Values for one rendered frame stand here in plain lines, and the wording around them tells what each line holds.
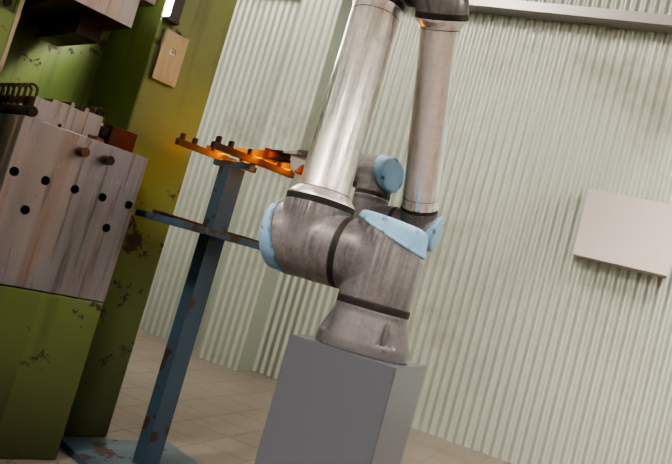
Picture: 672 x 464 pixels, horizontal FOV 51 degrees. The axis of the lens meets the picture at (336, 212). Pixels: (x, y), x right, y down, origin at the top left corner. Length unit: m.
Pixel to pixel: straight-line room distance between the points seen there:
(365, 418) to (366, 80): 0.68
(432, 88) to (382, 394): 0.67
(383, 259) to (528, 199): 2.95
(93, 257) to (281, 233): 0.85
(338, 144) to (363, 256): 0.25
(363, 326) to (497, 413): 2.91
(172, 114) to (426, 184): 1.11
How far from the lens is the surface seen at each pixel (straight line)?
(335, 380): 1.34
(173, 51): 2.46
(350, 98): 1.50
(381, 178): 1.71
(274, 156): 2.12
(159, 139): 2.45
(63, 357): 2.21
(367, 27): 1.55
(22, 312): 2.13
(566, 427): 4.18
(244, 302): 4.50
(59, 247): 2.12
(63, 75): 2.68
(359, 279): 1.37
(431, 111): 1.59
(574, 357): 4.16
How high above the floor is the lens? 0.73
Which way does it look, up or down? 5 degrees up
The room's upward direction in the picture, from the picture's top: 16 degrees clockwise
